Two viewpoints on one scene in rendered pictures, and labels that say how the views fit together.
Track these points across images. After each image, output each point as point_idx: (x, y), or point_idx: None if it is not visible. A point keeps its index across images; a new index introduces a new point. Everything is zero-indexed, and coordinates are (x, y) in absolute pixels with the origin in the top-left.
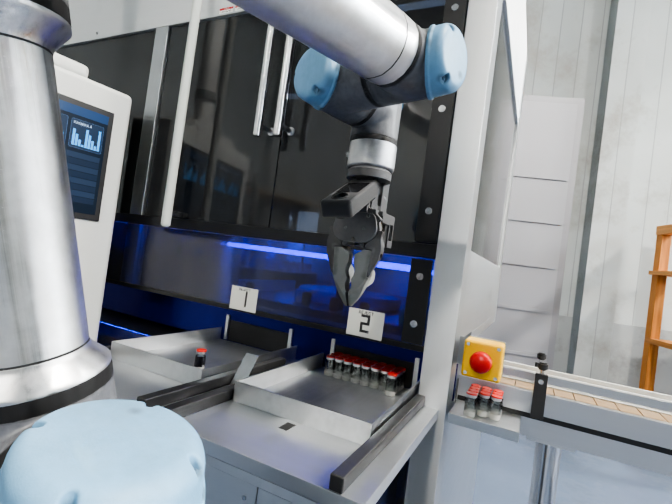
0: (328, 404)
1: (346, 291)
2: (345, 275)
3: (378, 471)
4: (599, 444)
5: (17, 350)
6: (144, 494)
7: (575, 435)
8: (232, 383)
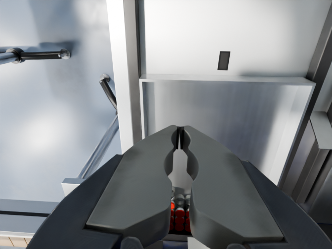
0: (209, 133)
1: (184, 134)
2: (192, 152)
3: (118, 35)
4: (21, 206)
5: None
6: None
7: (35, 209)
8: (323, 112)
